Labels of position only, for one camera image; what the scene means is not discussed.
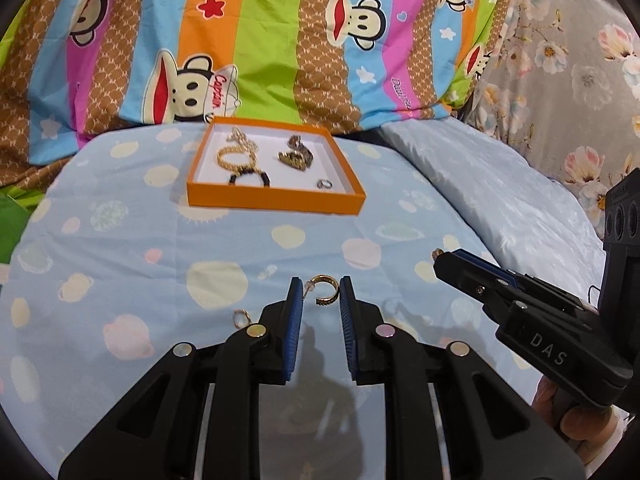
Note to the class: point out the pale blue quilt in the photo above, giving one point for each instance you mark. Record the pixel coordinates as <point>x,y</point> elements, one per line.
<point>490,185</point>

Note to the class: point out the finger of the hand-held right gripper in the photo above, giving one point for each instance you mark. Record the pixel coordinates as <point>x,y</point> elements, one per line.
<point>535,287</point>
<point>480,290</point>

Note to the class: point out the silver metal watch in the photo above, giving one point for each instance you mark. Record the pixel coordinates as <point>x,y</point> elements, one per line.
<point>299,142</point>

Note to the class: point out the light blue planet bedsheet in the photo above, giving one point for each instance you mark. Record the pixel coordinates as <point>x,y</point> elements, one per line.
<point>125,260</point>

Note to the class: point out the orange shallow box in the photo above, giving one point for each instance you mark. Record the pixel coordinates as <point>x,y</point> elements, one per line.
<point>272,200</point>

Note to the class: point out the person's right hand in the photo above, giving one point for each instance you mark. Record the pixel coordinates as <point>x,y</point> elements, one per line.
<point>580,425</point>

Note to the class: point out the silver hoop earring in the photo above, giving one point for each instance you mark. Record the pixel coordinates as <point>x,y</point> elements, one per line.
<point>324,184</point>

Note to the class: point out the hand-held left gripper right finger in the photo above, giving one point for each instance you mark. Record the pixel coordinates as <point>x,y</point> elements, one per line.
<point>350,332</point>

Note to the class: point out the grey floral cloth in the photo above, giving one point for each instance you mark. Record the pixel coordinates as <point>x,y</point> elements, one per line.
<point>565,60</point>

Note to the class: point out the gold hoop earring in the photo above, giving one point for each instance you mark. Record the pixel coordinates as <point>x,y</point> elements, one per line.
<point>325,291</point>

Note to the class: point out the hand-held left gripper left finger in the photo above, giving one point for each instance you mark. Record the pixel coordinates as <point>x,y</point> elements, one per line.
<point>295,330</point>

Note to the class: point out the gold metal watch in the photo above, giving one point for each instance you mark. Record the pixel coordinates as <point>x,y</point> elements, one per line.
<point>294,161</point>

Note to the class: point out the striped cartoon monkey blanket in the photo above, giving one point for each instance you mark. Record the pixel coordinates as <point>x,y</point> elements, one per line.
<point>250,35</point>

